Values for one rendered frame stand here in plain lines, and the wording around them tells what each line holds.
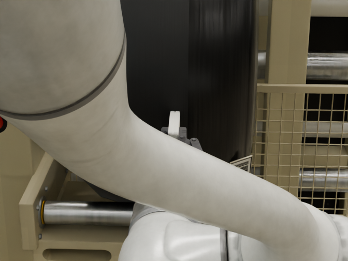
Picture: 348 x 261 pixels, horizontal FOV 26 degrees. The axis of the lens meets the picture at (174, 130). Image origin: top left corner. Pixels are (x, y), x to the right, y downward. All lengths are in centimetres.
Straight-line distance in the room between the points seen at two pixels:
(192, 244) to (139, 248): 6
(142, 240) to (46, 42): 51
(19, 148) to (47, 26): 111
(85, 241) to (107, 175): 88
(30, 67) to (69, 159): 14
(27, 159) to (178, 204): 89
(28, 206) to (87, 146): 90
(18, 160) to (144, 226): 64
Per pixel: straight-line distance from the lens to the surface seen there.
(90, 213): 142
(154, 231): 86
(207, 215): 63
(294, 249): 74
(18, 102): 42
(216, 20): 115
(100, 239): 142
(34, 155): 149
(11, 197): 152
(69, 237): 144
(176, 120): 114
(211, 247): 83
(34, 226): 141
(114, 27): 41
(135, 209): 94
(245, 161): 125
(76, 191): 173
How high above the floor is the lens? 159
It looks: 23 degrees down
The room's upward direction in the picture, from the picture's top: straight up
